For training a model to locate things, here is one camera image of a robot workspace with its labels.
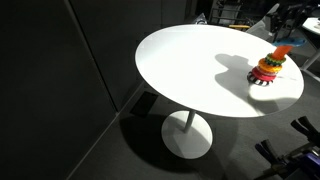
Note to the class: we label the white chair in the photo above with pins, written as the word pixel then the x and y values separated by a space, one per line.
pixel 261 28

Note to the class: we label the white side table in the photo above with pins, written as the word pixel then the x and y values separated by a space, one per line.
pixel 312 25

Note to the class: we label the orange stacking post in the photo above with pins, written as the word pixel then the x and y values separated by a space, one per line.
pixel 282 51

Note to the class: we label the purple object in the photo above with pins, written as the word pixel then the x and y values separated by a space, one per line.
pixel 311 163

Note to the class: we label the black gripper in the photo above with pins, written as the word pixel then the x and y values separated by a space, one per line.
pixel 283 20

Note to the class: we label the white table pedestal base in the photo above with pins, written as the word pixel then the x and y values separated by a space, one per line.
pixel 186 140

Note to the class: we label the yellow bar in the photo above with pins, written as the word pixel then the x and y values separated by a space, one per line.
pixel 239 26

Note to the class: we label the black floor plate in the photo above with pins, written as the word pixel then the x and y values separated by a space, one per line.
pixel 144 104

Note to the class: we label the metal rack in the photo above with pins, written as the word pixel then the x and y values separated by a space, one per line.
pixel 230 11

